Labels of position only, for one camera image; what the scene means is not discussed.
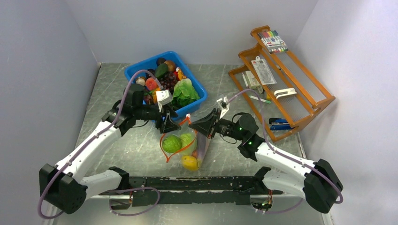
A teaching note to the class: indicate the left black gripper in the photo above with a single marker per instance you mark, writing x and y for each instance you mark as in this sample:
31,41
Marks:
166,125

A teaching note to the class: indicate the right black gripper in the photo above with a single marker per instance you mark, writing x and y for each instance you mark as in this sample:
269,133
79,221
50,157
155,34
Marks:
205,125

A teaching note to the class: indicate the purple toy eggplant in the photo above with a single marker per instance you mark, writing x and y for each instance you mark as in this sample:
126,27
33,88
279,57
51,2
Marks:
203,143

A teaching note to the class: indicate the green toy cabbage front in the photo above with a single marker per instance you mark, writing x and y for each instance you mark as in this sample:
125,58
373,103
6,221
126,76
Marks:
171,144

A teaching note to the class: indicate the clear zip top bag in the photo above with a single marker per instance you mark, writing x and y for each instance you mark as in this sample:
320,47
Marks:
177,156

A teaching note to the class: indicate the red toy peach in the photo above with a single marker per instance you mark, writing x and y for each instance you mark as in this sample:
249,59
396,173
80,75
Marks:
195,154

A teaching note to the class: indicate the yellow toy mango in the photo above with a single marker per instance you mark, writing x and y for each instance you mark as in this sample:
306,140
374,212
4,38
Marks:
190,163

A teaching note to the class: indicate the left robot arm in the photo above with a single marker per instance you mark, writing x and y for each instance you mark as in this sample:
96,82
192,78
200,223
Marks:
114,124

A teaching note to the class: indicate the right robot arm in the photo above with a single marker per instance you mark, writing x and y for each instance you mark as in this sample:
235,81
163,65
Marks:
314,182

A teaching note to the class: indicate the orange textured toy fruit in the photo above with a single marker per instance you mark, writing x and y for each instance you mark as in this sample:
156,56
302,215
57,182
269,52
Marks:
154,95

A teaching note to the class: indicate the green toy lettuce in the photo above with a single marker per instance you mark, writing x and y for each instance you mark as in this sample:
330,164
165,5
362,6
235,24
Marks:
184,94

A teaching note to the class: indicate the dark toy grapes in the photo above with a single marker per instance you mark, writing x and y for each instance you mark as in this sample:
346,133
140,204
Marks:
168,81

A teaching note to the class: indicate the pink toy peach in bin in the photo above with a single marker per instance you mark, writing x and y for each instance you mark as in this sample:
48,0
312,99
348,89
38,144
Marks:
151,84

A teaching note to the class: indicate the white toy garlic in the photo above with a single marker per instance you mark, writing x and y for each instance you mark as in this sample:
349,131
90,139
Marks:
141,81

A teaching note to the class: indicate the red toy pepper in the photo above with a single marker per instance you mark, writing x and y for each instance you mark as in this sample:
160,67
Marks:
175,76

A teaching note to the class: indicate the dark green toy avocado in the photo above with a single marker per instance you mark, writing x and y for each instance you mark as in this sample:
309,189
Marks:
161,70

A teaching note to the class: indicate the white box on shelf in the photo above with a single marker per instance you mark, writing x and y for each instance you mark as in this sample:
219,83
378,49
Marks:
250,81

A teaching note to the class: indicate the blue plastic bin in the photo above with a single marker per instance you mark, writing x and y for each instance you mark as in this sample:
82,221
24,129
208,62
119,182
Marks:
150,65

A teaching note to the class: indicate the dark purple round fruit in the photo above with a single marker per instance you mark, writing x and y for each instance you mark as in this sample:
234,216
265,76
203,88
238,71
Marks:
160,61

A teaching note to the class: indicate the green capped marker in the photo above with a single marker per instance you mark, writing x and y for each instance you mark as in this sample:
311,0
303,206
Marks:
260,99

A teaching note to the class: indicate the blue stapler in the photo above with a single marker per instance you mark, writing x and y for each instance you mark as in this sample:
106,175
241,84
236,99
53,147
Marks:
279,124

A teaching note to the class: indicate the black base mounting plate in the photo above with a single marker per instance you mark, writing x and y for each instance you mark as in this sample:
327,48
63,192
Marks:
187,190

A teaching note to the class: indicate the packaged item on shelf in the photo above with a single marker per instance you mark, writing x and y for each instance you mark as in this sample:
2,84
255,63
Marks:
263,71

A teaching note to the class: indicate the white stapler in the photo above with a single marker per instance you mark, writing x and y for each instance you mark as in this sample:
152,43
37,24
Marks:
284,93

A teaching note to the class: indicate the wooden rack shelf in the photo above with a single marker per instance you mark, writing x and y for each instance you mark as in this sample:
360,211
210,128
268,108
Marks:
289,72

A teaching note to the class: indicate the coloured marker pen pack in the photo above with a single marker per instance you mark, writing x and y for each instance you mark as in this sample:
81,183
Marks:
273,42

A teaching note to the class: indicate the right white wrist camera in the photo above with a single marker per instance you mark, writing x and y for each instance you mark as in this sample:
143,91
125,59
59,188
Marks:
223,105

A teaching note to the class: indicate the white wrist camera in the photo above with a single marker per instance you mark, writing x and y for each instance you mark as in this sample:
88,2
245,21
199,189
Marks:
223,105
164,97

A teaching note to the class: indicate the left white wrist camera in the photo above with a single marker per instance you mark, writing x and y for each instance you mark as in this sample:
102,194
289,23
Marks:
164,97

